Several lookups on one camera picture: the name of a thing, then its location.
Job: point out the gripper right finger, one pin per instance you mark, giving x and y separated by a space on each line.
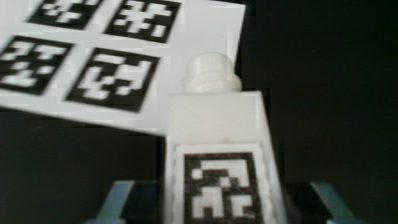
316 205

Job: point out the white marker base plate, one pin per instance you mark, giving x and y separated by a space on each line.
95 55

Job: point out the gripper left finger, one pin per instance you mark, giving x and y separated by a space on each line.
131 204

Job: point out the white table leg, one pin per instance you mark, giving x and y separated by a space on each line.
223 186

